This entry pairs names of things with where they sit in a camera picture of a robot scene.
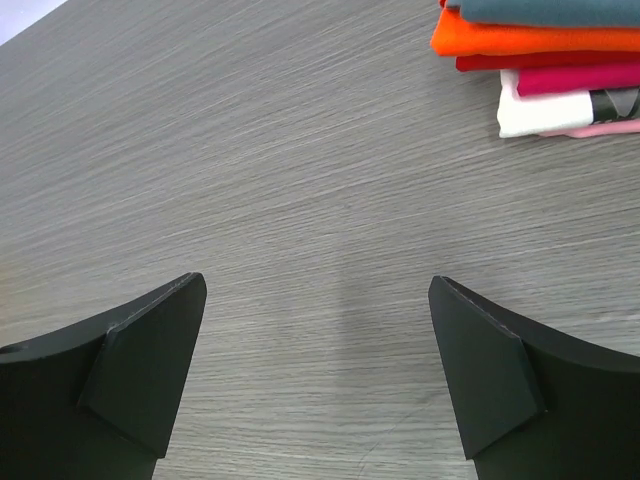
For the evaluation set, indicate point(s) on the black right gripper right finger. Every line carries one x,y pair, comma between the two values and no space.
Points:
532,402

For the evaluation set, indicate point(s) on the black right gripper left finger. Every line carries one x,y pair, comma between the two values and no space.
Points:
98,399

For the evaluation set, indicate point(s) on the white printed folded t-shirt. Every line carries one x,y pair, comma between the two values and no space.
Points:
519,116

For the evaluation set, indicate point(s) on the pink folded t-shirt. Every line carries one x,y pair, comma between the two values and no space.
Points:
600,129

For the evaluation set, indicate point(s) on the magenta folded t-shirt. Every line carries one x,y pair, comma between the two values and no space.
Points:
555,80

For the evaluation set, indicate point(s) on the red folded t-shirt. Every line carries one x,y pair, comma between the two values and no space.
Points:
541,59

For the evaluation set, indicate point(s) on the orange folded t-shirt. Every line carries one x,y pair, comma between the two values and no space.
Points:
454,36

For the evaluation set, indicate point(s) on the blue-grey folded t-shirt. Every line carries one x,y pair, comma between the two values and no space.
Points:
548,13

